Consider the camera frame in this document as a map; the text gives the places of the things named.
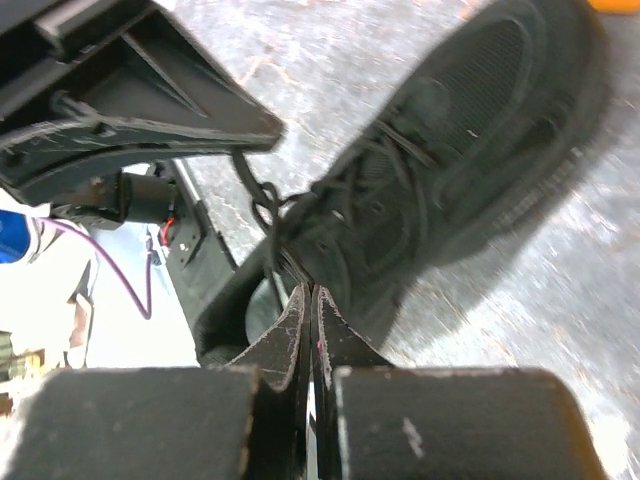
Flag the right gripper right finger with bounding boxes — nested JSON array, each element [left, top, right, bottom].
[[311, 285, 391, 479]]

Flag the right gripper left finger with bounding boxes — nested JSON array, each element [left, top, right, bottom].
[[229, 284, 310, 479]]

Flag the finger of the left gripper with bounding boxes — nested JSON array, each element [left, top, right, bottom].
[[1, 4, 283, 150], [1, 121, 270, 205]]

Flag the black shoelace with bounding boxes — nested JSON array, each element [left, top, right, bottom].
[[231, 120, 439, 297]]

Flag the black shoe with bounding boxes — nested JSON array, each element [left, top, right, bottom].
[[192, 1, 607, 365]]

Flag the orange Mickey Mouse pillow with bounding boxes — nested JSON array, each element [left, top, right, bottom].
[[589, 0, 640, 15]]

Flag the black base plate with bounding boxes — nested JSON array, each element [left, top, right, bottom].
[[149, 160, 236, 326]]

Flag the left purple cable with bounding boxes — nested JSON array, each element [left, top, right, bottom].
[[34, 216, 154, 321]]

